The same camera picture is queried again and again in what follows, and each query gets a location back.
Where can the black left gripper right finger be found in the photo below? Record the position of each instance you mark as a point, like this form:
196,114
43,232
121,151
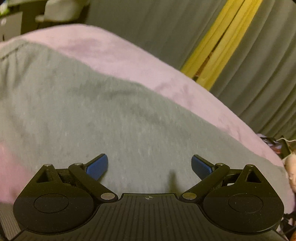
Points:
222,184

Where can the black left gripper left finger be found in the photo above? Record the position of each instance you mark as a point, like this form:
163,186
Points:
83,176

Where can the grey sweat pants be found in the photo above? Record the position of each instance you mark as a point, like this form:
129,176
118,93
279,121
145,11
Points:
57,110

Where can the clutter pile beside bed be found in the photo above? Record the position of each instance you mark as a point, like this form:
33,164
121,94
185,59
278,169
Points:
281,146

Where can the pink plush toy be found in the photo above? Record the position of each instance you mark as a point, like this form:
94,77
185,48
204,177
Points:
290,167

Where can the grey pleated curtain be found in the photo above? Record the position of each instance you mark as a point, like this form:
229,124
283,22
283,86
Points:
258,80

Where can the yellow curtain strip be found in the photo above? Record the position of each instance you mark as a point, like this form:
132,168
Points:
211,55

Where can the pink fleece blanket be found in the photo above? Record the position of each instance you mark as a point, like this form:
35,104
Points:
108,54

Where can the white cloth on chair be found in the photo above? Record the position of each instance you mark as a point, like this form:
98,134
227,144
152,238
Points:
62,11

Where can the grey cabinet with knobs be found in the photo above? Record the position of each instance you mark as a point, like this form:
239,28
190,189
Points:
10,26

